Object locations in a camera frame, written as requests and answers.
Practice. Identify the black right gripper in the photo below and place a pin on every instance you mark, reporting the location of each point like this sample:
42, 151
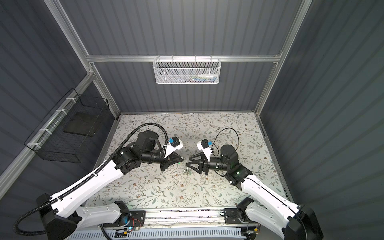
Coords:
204, 164

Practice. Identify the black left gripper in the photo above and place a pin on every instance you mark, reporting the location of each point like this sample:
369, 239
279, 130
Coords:
168, 161

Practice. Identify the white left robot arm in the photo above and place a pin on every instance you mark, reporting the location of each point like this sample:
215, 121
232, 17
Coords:
67, 214

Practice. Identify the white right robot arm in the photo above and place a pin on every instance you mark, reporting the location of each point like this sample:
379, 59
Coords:
303, 226

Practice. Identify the items in white basket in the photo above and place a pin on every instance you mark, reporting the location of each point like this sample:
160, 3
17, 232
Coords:
202, 78

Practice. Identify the black foam pad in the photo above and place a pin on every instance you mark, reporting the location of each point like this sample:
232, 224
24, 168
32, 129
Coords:
83, 124

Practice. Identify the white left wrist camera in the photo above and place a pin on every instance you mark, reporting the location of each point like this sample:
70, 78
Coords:
172, 145

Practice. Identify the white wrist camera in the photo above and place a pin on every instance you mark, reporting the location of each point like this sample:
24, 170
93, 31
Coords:
206, 147
172, 145

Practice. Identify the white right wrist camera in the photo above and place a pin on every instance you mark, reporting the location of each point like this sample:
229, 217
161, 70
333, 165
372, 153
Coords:
206, 147

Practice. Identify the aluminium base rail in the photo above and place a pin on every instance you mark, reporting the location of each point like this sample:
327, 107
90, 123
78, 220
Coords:
180, 216

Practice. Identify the white slotted cable duct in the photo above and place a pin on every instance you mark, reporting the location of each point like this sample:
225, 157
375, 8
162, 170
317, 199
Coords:
220, 233

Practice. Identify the white wire mesh basket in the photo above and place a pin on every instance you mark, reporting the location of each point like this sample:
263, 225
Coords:
167, 73

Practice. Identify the black wire basket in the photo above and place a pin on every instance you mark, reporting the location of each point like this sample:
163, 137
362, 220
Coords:
69, 134

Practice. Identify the horizontal aluminium frame bar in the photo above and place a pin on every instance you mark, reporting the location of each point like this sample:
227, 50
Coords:
182, 58

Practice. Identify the left side aluminium rail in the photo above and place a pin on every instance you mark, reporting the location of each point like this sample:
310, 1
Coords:
14, 170

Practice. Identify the left aluminium frame post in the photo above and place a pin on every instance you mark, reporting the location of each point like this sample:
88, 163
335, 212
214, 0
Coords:
68, 29

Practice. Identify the aluminium frame corner post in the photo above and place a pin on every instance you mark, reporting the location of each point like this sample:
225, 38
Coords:
286, 48

